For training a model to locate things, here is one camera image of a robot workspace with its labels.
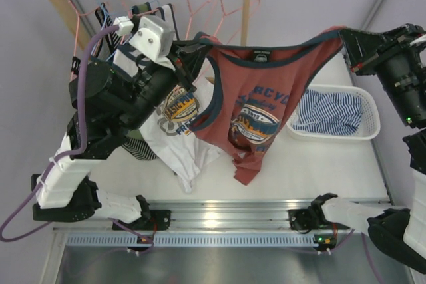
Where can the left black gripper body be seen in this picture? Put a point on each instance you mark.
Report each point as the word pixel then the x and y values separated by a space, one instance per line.
pixel 182 70

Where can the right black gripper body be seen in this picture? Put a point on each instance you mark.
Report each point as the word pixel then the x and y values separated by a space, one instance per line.
pixel 391 46

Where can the red tank top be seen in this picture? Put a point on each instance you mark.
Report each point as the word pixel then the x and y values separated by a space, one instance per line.
pixel 256 90

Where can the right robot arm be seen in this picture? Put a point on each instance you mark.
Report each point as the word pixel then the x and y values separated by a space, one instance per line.
pixel 399 233

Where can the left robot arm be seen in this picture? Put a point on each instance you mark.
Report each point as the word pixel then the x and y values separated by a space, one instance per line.
pixel 109 102

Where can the pink hanger with white top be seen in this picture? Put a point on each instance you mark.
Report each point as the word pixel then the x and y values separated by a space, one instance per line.
pixel 155 12

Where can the green tank top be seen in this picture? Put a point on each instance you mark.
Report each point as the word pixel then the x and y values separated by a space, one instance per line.
pixel 140 10

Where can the white motorcycle print tank top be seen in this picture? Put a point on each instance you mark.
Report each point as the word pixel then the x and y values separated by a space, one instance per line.
pixel 166 134

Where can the blue white striped garment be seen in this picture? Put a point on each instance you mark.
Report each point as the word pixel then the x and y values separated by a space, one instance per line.
pixel 330 113

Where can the white plastic laundry basket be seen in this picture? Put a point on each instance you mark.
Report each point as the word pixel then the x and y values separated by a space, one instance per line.
pixel 370 122

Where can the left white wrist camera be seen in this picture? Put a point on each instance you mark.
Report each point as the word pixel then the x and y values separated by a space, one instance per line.
pixel 151 35

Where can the aluminium mounting rail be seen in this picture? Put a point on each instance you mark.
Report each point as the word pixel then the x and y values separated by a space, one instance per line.
pixel 212 224

